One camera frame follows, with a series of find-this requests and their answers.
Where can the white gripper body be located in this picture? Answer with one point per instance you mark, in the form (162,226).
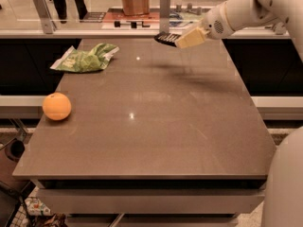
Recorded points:
(214,25)

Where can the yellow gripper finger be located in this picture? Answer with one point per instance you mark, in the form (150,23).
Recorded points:
(191,38)

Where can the grey table drawer front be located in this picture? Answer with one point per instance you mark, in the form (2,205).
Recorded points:
(147,201)

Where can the metal glass bracket middle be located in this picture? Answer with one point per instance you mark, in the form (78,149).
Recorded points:
(164,16)

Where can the metal glass bracket left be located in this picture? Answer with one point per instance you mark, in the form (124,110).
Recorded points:
(47,23)

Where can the green chip bag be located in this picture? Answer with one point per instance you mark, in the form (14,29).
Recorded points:
(79,61)

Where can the wire basket with items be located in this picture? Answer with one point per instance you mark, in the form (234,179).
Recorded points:
(20,208)

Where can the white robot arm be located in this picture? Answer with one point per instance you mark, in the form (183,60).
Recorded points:
(283,203)

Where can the orange fruit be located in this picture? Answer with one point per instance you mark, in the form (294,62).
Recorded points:
(57,106)

